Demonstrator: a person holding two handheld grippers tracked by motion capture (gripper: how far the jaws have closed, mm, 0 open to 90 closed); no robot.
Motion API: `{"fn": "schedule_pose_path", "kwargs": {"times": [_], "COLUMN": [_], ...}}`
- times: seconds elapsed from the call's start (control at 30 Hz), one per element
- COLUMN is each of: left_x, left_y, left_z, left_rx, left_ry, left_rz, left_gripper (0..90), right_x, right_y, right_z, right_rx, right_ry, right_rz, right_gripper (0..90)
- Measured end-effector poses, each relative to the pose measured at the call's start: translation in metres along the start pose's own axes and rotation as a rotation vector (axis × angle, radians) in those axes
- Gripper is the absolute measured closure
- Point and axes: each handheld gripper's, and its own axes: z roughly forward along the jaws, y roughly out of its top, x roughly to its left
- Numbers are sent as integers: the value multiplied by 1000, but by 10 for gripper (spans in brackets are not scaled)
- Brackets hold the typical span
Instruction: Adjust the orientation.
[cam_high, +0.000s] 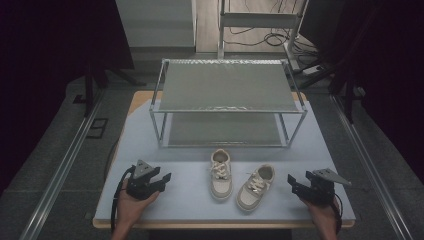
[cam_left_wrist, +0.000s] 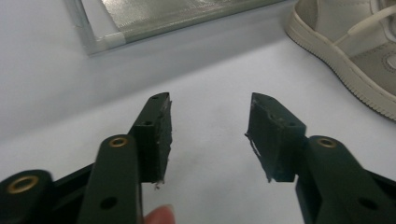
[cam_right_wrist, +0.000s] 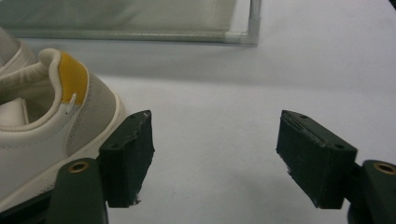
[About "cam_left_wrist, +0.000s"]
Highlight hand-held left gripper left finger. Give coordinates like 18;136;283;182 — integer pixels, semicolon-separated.
77;91;173;224

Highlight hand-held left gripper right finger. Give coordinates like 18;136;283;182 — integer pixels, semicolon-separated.
245;91;396;224

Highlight metal shoe rack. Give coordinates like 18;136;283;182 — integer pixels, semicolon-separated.
64;0;290;57

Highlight cream sneaker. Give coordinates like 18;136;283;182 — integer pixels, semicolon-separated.
284;0;396;121

